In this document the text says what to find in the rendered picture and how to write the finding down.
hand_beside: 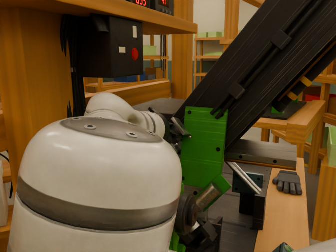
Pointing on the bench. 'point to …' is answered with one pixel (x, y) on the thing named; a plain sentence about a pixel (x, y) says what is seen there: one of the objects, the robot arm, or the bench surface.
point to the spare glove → (283, 180)
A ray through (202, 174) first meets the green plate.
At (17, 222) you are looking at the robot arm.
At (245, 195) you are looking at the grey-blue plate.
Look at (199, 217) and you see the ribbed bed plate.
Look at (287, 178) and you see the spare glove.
